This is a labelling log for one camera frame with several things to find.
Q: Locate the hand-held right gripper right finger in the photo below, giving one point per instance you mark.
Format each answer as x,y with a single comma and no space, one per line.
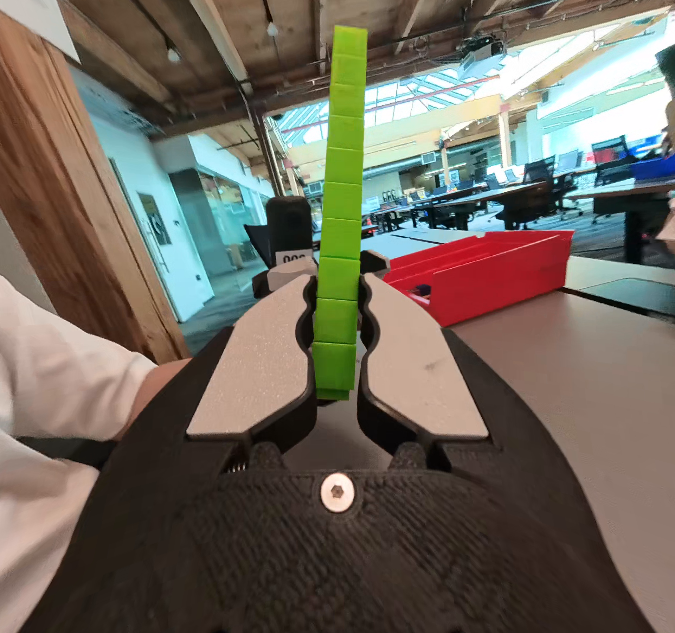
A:
427,380

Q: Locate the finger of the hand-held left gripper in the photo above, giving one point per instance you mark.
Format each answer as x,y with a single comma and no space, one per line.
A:
290,274

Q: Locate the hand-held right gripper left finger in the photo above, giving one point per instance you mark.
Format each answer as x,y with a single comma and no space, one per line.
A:
248,380

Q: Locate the green block bar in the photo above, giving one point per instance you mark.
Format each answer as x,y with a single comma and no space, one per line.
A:
340,222

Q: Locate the red plastic bin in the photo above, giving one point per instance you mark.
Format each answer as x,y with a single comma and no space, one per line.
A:
485,274

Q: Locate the person's left forearm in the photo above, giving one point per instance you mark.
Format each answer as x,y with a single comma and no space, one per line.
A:
153,390

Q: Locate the grey desk with wooden edge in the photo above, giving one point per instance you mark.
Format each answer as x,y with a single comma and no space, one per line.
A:
406,243

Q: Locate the wooden pillar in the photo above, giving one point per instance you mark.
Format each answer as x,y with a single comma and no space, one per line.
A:
74,200

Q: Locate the black office chair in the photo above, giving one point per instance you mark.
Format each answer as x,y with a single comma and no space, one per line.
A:
543,190

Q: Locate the ceiling projector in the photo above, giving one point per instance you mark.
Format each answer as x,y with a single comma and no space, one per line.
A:
481,53

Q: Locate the blue plastic bin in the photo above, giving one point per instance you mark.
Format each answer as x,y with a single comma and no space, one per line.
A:
654,167

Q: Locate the paper notice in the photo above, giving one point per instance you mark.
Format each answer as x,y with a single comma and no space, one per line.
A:
37,0

